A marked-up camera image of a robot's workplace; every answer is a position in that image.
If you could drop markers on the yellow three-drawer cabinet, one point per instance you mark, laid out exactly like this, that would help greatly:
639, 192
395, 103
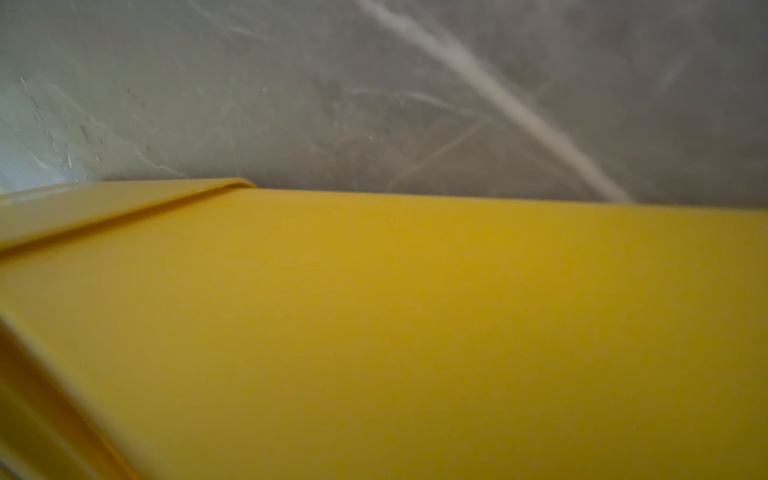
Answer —
208, 329

